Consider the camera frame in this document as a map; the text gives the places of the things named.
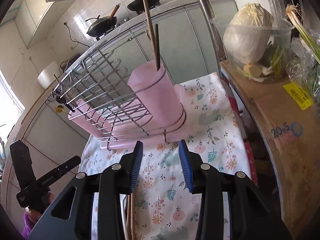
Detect steel shelf pole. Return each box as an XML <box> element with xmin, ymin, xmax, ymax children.
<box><xmin>197</xmin><ymin>0</ymin><xmax>226</xmax><ymax>64</ymax></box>

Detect white rice cooker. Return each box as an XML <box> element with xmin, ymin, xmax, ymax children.
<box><xmin>37</xmin><ymin>61</ymin><xmax>62</xmax><ymax>89</ymax></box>

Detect left hand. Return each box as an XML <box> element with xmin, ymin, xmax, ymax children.
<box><xmin>25</xmin><ymin>192</ymin><xmax>55</xmax><ymax>224</ymax></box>

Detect black plastic spoon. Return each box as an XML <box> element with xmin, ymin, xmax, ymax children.
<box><xmin>54</xmin><ymin>89</ymin><xmax>75</xmax><ymax>113</ymax></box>

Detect clear plastic container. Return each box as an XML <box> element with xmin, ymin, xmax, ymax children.
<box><xmin>212</xmin><ymin>16</ymin><xmax>293</xmax><ymax>83</ymax></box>

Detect dark wooden chopstick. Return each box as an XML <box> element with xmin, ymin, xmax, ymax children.
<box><xmin>155</xmin><ymin>24</ymin><xmax>161</xmax><ymax>71</ymax></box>

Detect napa cabbage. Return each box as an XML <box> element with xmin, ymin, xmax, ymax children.
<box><xmin>223</xmin><ymin>3</ymin><xmax>273</xmax><ymax>64</ymax></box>

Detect floral animal print cloth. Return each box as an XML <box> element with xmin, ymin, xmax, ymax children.
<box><xmin>78</xmin><ymin>71</ymin><xmax>258</xmax><ymax>240</ymax></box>

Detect cardboard box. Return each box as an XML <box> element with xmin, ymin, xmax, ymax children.
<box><xmin>220</xmin><ymin>60</ymin><xmax>319</xmax><ymax>239</ymax></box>

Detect lidded black wok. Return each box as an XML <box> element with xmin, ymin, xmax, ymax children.
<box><xmin>86</xmin><ymin>4</ymin><xmax>120</xmax><ymax>38</ymax></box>

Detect pink wire utensil rack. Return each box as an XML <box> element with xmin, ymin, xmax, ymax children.
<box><xmin>52</xmin><ymin>31</ymin><xmax>188</xmax><ymax>150</ymax></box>

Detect open black frying pan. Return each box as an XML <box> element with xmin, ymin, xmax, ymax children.
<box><xmin>127</xmin><ymin>0</ymin><xmax>161</xmax><ymax>15</ymax></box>

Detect green onions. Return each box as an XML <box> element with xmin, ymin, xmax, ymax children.
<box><xmin>285</xmin><ymin>4</ymin><xmax>320</xmax><ymax>64</ymax></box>

